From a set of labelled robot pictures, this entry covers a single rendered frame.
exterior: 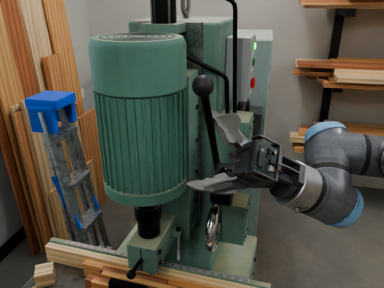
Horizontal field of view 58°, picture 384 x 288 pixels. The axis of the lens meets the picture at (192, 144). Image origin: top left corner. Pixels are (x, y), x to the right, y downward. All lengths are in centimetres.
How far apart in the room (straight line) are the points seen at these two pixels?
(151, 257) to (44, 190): 157
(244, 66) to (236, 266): 61
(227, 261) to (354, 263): 150
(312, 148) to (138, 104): 39
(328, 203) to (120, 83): 43
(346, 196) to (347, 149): 11
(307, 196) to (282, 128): 249
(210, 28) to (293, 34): 220
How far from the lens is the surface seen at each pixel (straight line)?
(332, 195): 70
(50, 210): 236
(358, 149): 79
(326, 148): 76
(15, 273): 251
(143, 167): 64
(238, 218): 91
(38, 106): 165
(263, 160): 58
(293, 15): 295
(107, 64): 59
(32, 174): 224
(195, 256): 107
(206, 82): 54
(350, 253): 262
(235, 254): 118
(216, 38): 80
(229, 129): 63
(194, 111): 79
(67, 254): 102
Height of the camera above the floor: 157
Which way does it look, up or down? 23 degrees down
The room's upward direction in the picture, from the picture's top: straight up
